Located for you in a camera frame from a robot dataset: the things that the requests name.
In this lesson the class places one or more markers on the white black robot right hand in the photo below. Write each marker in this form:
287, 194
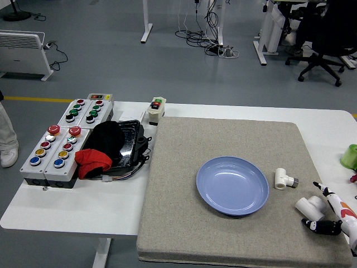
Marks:
346, 220

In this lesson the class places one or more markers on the large white pipe tee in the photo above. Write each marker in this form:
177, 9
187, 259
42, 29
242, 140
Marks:
309, 208

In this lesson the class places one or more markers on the small white pipe tee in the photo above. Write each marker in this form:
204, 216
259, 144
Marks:
280, 178

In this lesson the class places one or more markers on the blue round plate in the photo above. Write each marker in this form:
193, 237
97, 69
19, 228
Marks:
228, 184

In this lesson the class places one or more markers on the small pink object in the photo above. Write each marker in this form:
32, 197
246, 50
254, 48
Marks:
354, 178

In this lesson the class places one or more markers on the green cup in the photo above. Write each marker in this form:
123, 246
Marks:
350, 157

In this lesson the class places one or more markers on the grey-brown mat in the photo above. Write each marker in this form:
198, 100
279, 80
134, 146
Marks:
181, 223

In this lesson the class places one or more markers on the black office chair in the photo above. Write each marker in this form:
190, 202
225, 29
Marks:
334, 36

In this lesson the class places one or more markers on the white desk with foot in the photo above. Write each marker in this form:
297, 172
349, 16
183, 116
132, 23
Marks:
260, 53

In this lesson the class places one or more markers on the seated person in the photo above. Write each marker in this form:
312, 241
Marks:
306, 33

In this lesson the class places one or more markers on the white flat panel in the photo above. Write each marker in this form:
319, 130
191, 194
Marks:
274, 30

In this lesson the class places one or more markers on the black glossy tray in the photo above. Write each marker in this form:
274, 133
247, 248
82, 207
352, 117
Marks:
129, 145

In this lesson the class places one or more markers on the white paper sheet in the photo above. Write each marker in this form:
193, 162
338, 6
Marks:
131, 115

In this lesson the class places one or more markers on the black cloth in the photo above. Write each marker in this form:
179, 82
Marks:
107, 136

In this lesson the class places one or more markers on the red cloth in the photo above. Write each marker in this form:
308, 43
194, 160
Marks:
92, 157

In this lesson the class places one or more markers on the button box with green buttons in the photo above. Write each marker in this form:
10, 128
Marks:
93, 113
73, 112

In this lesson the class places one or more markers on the white table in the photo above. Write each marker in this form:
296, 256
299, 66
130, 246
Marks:
69, 209

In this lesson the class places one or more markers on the button box with emergency stop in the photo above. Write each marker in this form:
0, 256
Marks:
69, 167
30, 170

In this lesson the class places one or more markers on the white panel heater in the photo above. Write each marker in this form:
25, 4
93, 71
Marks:
19, 53

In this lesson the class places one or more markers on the black round stand base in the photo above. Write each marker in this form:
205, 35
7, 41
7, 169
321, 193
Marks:
16, 15

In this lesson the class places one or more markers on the white switch box green red buttons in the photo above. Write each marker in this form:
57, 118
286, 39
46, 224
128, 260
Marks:
154, 113

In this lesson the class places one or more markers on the small grey switch panel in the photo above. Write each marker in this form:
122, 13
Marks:
96, 96

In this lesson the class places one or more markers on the white desk frame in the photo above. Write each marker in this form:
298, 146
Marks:
145, 16

